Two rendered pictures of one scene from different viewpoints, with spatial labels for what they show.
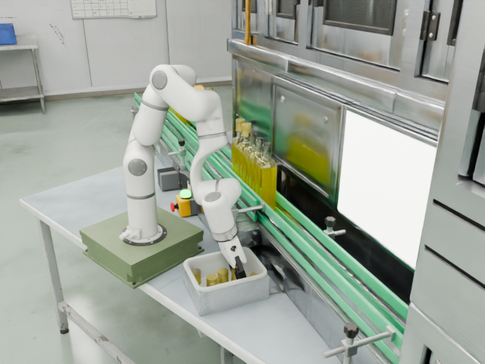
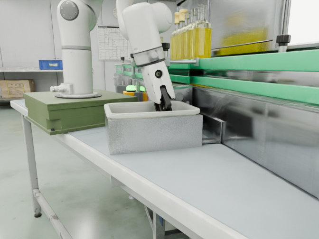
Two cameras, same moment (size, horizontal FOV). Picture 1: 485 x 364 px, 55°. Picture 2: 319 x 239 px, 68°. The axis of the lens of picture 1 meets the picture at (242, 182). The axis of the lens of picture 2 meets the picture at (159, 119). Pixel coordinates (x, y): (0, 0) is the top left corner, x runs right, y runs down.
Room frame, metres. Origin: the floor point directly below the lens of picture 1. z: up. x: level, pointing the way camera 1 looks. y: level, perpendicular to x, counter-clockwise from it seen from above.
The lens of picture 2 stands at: (0.58, -0.05, 0.94)
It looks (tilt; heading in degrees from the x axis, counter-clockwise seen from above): 12 degrees down; 7
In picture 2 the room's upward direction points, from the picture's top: straight up
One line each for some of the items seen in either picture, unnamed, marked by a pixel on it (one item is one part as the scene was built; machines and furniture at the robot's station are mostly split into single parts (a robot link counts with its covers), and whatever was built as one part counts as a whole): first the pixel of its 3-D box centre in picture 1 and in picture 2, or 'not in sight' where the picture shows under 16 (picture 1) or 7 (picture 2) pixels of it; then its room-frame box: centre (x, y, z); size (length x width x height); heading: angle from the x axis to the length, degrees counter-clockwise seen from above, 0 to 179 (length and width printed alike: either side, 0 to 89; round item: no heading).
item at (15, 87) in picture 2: not in sight; (18, 88); (5.71, 3.93, 0.45); 0.62 x 0.44 x 0.40; 107
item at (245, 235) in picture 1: (245, 237); (177, 96); (1.33, -0.01, 0.85); 0.09 x 0.04 x 0.07; 113
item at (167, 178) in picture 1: (167, 179); (123, 92); (1.96, 0.34, 0.79); 0.08 x 0.08 x 0.08; 23
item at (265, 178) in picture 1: (265, 185); (200, 52); (1.45, -0.08, 0.99); 0.06 x 0.06 x 0.21; 24
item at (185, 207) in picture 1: (185, 205); (130, 99); (1.70, 0.23, 0.79); 0.07 x 0.07 x 0.07; 23
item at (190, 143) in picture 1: (183, 136); (139, 69); (2.19, 0.29, 0.93); 1.75 x 0.01 x 0.08; 23
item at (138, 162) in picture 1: (139, 169); (76, 25); (1.38, 0.33, 1.08); 0.13 x 0.10 x 0.16; 8
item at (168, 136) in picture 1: (169, 137); (128, 69); (2.16, 0.36, 0.93); 1.75 x 0.01 x 0.08; 23
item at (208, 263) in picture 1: (224, 278); (149, 122); (1.18, 0.05, 0.80); 0.22 x 0.17 x 0.09; 113
